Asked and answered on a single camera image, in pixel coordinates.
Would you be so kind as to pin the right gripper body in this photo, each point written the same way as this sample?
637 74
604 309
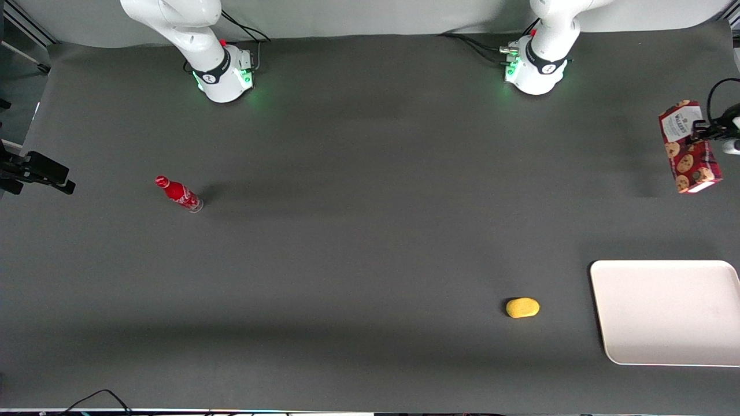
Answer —
18 168

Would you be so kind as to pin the red cookie box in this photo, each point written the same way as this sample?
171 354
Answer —
691 162

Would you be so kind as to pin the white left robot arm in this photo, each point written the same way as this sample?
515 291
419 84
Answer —
546 55

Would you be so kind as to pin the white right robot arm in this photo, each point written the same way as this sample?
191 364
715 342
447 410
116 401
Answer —
191 29

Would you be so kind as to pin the pale pink rectangular tray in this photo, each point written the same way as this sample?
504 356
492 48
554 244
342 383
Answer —
670 312

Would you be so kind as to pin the red soda bottle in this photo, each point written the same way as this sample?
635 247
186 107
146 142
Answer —
178 193

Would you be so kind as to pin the yellow toy mango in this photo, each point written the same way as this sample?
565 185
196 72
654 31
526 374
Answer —
522 308

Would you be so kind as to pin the dark grey table mat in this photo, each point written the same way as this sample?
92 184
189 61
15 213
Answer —
370 231

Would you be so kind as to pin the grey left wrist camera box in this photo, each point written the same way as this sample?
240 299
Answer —
733 147

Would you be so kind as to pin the aluminium frame bars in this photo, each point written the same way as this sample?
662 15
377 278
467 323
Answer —
26 26

